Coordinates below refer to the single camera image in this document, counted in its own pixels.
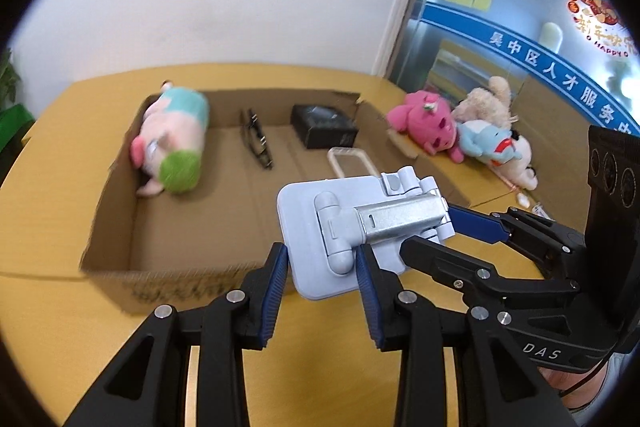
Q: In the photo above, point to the light blue folding phone stand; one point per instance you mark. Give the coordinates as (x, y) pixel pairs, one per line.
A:
(310, 217)

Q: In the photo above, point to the black glasses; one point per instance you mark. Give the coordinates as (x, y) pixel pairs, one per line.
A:
(257, 142)

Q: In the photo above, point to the pink pig plush toy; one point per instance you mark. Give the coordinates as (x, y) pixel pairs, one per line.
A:
(170, 132)

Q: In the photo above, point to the cardboard box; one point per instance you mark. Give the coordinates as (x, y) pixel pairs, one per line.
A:
(215, 222)

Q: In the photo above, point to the person's right hand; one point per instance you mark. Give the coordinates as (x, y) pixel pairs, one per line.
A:
(580, 392)

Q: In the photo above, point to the small white object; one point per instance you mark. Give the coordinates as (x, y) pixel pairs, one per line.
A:
(522, 199)

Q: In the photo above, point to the clear phone case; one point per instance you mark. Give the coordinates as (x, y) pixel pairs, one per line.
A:
(336, 159)

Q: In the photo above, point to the wooden desktop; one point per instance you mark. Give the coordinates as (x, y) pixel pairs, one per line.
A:
(50, 307)

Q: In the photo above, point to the blue banner strip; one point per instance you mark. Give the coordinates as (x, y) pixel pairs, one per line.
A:
(500, 42)

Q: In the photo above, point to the blue and white plush toy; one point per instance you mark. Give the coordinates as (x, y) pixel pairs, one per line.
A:
(487, 144)

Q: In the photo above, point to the red round window sticker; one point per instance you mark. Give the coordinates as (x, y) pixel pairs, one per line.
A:
(595, 12)

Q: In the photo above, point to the small black box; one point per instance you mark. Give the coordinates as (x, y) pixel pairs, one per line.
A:
(325, 124)

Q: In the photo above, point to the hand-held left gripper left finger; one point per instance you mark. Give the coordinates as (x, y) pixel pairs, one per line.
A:
(272, 302)

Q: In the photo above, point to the green potted plant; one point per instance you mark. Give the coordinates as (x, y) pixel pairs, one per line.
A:
(7, 79)

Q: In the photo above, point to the green fuzzy ball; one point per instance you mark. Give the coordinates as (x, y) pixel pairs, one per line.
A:
(177, 172)

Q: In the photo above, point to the beige plush toy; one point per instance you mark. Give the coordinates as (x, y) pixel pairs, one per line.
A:
(482, 104)

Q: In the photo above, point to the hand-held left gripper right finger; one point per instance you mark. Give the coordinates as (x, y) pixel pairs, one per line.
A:
(370, 302)

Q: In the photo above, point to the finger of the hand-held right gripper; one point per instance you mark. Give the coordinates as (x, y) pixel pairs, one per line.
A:
(475, 224)
(435, 259)

